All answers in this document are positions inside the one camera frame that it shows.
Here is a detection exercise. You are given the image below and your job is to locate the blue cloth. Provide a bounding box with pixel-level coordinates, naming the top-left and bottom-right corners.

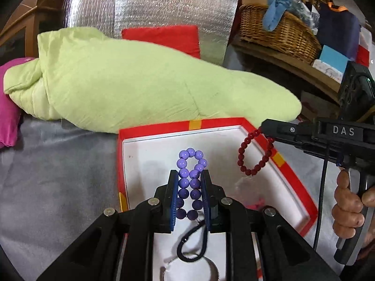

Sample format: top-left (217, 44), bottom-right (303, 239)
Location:
top-left (263, 0), bottom-right (292, 32)

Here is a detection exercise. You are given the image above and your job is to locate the pink clear bead bracelet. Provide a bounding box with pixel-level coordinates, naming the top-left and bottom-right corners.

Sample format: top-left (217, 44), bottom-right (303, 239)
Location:
top-left (234, 177), bottom-right (266, 211)

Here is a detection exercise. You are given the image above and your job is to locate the silver metal bangle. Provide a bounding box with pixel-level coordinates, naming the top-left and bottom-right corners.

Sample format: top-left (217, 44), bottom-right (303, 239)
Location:
top-left (160, 256), bottom-right (220, 281)

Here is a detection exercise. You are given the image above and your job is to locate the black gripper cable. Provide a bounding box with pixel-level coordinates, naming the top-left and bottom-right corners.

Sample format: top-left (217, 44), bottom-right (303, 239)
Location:
top-left (313, 140), bottom-right (330, 251)

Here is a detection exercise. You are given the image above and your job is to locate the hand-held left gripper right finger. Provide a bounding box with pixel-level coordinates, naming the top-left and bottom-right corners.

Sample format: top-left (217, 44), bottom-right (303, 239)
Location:
top-left (201, 170), bottom-right (340, 281)

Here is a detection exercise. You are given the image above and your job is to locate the wicker basket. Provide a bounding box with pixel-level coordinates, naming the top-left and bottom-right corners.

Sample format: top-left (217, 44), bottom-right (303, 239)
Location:
top-left (239, 4), bottom-right (322, 64)

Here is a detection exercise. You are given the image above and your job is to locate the purple bead bracelet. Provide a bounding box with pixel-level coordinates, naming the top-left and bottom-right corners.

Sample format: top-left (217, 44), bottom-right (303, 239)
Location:
top-left (175, 148), bottom-right (208, 221)

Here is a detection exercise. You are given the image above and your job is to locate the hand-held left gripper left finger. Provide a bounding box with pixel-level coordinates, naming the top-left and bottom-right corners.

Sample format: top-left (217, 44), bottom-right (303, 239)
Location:
top-left (37, 170), bottom-right (179, 281)

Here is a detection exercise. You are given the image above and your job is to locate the wooden bench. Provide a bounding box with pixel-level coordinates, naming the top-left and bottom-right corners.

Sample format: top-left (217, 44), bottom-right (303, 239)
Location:
top-left (231, 39), bottom-right (343, 103)

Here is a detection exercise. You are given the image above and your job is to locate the person's right hand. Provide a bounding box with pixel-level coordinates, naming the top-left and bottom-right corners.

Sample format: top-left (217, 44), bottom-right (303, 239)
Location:
top-left (332, 170), bottom-right (375, 238)

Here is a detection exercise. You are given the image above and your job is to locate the red shallow cardboard box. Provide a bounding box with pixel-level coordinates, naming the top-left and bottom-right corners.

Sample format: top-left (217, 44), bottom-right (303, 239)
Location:
top-left (117, 118), bottom-right (319, 281)

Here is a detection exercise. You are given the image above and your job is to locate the white patterned box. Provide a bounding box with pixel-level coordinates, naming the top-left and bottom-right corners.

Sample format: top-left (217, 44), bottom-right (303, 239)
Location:
top-left (312, 59), bottom-right (343, 82)

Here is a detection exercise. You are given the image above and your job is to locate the navy blue bag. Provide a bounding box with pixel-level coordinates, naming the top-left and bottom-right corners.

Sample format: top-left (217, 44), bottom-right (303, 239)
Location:
top-left (316, 3), bottom-right (361, 56)

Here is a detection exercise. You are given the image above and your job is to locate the light blue cardboard box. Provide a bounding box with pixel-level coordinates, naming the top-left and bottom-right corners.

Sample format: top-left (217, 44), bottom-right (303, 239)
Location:
top-left (319, 45), bottom-right (350, 74)

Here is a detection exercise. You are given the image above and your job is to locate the red cushion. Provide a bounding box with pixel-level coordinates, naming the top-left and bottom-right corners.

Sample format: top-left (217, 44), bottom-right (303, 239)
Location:
top-left (121, 25), bottom-right (201, 59)

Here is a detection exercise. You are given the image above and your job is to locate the light green blanket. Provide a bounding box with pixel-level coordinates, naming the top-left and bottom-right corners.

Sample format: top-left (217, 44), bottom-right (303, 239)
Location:
top-left (4, 27), bottom-right (302, 133)

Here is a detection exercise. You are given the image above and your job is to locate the silver foil mat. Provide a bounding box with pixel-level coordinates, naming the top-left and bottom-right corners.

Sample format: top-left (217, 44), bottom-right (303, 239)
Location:
top-left (66, 0), bottom-right (240, 66)

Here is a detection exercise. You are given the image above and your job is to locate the wooden cabinet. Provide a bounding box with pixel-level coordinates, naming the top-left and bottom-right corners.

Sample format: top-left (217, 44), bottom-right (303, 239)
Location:
top-left (0, 0), bottom-right (74, 53)

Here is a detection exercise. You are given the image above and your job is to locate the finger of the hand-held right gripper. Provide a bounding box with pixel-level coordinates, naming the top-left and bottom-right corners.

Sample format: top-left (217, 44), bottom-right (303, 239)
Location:
top-left (260, 119), bottom-right (315, 141)
top-left (265, 135), bottom-right (339, 162)

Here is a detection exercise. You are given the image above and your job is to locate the magenta pillow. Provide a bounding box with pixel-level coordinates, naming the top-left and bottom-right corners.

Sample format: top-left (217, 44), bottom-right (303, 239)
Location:
top-left (0, 57), bottom-right (38, 150)

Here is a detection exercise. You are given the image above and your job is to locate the black hair tie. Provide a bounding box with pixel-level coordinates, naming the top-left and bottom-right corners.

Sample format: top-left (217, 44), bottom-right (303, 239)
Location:
top-left (176, 219), bottom-right (209, 262)

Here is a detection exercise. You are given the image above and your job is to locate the grey cloth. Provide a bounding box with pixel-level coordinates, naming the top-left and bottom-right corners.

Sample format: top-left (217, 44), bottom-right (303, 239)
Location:
top-left (0, 114), bottom-right (346, 281)

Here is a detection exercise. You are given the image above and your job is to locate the dark red bead bracelet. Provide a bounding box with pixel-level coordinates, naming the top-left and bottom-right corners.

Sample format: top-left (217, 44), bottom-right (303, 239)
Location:
top-left (237, 128), bottom-right (276, 177)

